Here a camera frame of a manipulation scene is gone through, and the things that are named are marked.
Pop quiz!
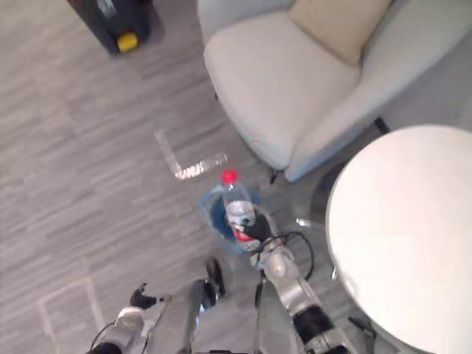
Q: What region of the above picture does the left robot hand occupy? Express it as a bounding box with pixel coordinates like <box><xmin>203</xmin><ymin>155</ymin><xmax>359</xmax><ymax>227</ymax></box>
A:
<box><xmin>128</xmin><ymin>282</ymin><xmax>173</xmax><ymax>310</ymax></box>

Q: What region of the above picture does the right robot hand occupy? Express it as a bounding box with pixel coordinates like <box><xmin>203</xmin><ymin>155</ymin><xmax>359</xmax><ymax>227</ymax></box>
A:
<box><xmin>235</xmin><ymin>212</ymin><xmax>281</xmax><ymax>247</ymax></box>

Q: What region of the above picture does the clear bottle with red cap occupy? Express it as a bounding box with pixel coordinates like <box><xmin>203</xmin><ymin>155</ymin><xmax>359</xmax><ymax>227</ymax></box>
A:
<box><xmin>221</xmin><ymin>169</ymin><xmax>261</xmax><ymax>252</ymax></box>

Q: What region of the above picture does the small bin with blue bag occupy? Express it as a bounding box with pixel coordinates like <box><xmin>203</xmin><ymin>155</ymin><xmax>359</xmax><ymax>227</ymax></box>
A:
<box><xmin>196</xmin><ymin>184</ymin><xmax>263</xmax><ymax>256</ymax></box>

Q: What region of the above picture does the round white tea table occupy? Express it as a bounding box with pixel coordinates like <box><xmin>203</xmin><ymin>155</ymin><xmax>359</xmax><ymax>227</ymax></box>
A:
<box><xmin>325</xmin><ymin>124</ymin><xmax>472</xmax><ymax>354</ymax></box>

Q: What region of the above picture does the yellow object in trash can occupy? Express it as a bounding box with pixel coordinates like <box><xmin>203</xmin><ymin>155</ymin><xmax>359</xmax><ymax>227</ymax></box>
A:
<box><xmin>117</xmin><ymin>32</ymin><xmax>139</xmax><ymax>52</ymax></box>

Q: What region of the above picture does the large black trash can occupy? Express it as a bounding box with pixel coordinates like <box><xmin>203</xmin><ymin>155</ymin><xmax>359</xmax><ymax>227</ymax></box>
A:
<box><xmin>67</xmin><ymin>0</ymin><xmax>165</xmax><ymax>57</ymax></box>

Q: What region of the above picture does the silver robot leg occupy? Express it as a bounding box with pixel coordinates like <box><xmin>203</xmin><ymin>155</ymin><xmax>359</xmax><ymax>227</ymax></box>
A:
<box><xmin>184</xmin><ymin>257</ymin><xmax>226</xmax><ymax>354</ymax></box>

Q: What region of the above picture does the light grey armchair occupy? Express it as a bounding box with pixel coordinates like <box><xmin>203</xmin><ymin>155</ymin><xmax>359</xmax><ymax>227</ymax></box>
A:
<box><xmin>196</xmin><ymin>0</ymin><xmax>472</xmax><ymax>184</ymax></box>

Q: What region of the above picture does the beige cushion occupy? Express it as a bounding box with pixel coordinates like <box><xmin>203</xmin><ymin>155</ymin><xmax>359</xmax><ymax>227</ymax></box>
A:
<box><xmin>287</xmin><ymin>0</ymin><xmax>392</xmax><ymax>68</ymax></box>

